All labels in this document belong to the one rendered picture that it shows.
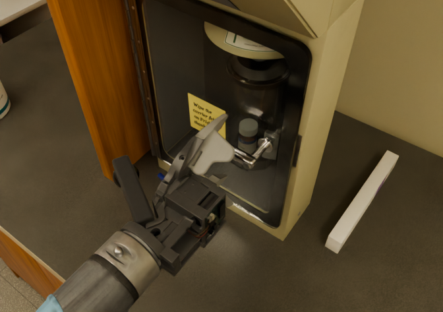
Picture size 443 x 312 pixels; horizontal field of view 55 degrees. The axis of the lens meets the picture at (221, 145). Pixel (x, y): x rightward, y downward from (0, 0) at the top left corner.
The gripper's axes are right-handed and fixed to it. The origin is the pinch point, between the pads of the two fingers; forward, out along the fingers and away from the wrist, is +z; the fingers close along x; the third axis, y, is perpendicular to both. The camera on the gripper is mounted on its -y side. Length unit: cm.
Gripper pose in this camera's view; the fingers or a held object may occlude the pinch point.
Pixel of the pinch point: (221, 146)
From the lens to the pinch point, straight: 64.7
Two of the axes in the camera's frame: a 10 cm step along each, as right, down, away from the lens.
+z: 5.9, -6.0, 5.4
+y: 8.1, 4.4, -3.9
